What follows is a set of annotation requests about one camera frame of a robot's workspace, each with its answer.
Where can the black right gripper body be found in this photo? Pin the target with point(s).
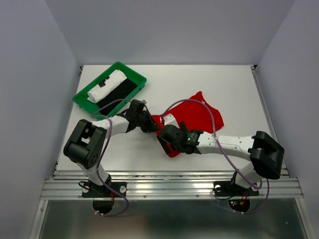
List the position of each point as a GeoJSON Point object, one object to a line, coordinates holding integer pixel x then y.
{"type": "Point", "coordinates": [164, 143]}

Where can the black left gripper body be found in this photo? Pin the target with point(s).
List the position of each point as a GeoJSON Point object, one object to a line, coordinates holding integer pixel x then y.
{"type": "Point", "coordinates": [144, 121]}

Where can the red t shirt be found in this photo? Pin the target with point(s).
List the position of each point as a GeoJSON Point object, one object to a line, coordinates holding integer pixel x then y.
{"type": "Point", "coordinates": [195, 114]}

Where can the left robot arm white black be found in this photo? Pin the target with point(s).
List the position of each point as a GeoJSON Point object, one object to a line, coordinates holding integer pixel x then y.
{"type": "Point", "coordinates": [84, 146]}

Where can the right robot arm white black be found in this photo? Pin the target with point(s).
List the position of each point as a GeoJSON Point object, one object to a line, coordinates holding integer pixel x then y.
{"type": "Point", "coordinates": [253, 158]}

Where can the black rolled t shirt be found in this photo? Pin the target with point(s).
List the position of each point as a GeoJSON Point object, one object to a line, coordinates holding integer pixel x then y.
{"type": "Point", "coordinates": [120, 92]}

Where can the white rolled t shirt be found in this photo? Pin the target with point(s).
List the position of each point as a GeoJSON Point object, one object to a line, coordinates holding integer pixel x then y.
{"type": "Point", "coordinates": [97, 93]}

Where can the green plastic tray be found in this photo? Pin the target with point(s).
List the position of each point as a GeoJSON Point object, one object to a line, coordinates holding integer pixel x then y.
{"type": "Point", "coordinates": [113, 107]}

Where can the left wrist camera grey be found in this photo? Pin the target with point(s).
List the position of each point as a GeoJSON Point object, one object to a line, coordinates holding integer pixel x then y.
{"type": "Point", "coordinates": [136, 108]}

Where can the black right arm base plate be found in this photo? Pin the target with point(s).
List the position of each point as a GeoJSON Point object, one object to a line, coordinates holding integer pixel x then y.
{"type": "Point", "coordinates": [227, 189]}

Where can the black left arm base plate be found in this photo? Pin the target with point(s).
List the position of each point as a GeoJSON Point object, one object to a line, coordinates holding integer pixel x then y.
{"type": "Point", "coordinates": [91, 190]}

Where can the aluminium frame rails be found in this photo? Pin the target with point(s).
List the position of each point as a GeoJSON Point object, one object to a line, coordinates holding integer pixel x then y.
{"type": "Point", "coordinates": [171, 198]}

